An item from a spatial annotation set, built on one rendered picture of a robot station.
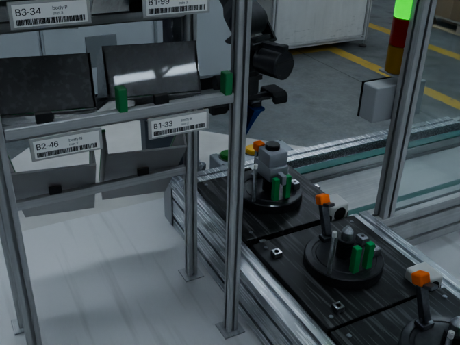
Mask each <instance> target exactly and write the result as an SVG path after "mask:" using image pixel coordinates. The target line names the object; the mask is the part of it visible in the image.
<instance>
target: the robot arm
mask: <svg viewBox="0 0 460 345"><path fill-rule="evenodd" d="M219 1H220V2H221V4H222V7H223V16H224V19H225V21H226V23H227V26H228V28H229V30H230V32H231V28H232V5H233V0H219ZM162 27H163V42H181V18H167V19H164V20H163V21H162ZM259 33H262V34H263V35H260V36H256V37H252V38H251V46H250V62H249V77H248V106H247V122H246V134H247V133H248V131H249V129H250V128H251V126H252V124H253V123H254V122H255V120H256V118H257V117H258V116H259V114H260V113H261V112H262V111H264V110H265V108H264V107H263V106H261V101H263V100H268V99H272V102H273V103H274V104H280V103H286V102H287V100H288V94H287V92H286V91H285V90H284V89H282V88H280V87H278V86H277V85H275V84H271V85H267V86H262V87H261V90H260V92H259V80H262V76H263V75H267V76H269V77H274V78H276V79H280V80H284V79H287V78H288V77H289V76H290V74H291V72H292V69H293V67H294V60H293V56H292V54H291V53H290V52H289V51H288V49H289V46H288V45H287V44H279V43H275V42H274V41H276V40H277V38H276V36H275V34H274V31H273V30H272V27H271V25H270V23H269V20H268V15H267V13H266V11H265V9H264V8H263V7H262V6H261V5H260V4H259V3H258V2H257V1H256V0H253V1H252V17H251V36H252V35H255V34H259ZM261 74H263V75H261ZM220 76H221V75H215V76H213V77H212V86H213V89H214V90H220ZM207 108H208V109H209V113H210V114H211V115H213V116H215V115H219V114H226V113H227V111H228V110H229V103H228V104H223V105H215V106H211V107H204V109H207Z"/></svg>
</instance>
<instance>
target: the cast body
mask: <svg viewBox="0 0 460 345"><path fill-rule="evenodd" d="M287 160H288V152H287V151H286V150H285V149H284V148H282V147H281V146H280V144H279V143H278V142H275V141H269V142H267V143H266V145H265V146H260V147H259V153H258V157H256V158H255V164H258V168H257V172H258V173H259V174H260V175H261V176H262V177H264V178H265V179H266V180H267V181H269V182H270V183H271V182H272V178H274V177H278V178H279V179H280V184H281V185H282V186H284V185H286V179H287V176H286V175H287V174H288V165H287Z"/></svg>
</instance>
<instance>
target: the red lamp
mask: <svg viewBox="0 0 460 345"><path fill-rule="evenodd" d="M408 25H409V20H406V19H401V18H396V17H395V16H393V20H392V28H391V32H390V37H389V43H390V44H391V45H392V46H395V47H400V48H405V41H406V37H407V30H408Z"/></svg>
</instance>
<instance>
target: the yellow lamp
mask: <svg viewBox="0 0 460 345"><path fill-rule="evenodd" d="M403 52H404V48H400V47H395V46H392V45H391V44H390V43H389V44H388V49H387V57H386V61H385V71H387V72H388V73H391V74H395V75H399V74H400V67H401V64H402V59H403Z"/></svg>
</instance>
